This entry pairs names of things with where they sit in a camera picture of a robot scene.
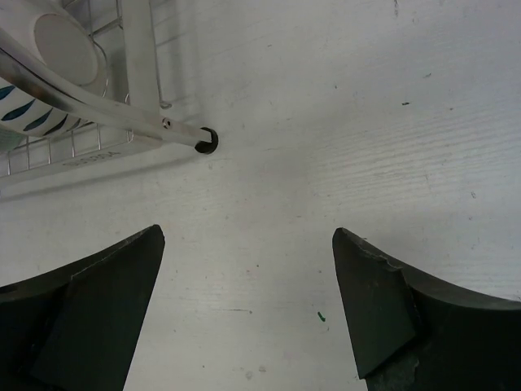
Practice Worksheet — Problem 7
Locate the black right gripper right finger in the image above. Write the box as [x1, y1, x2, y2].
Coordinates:
[332, 228, 520, 390]

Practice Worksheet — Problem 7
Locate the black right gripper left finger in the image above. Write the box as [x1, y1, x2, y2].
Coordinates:
[1, 225, 165, 390]

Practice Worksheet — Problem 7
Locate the light green ceramic bowl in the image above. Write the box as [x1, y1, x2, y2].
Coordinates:
[0, 129, 25, 154]

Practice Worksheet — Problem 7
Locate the stainless steel dish rack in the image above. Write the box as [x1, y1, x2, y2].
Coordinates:
[1, 1, 219, 187]

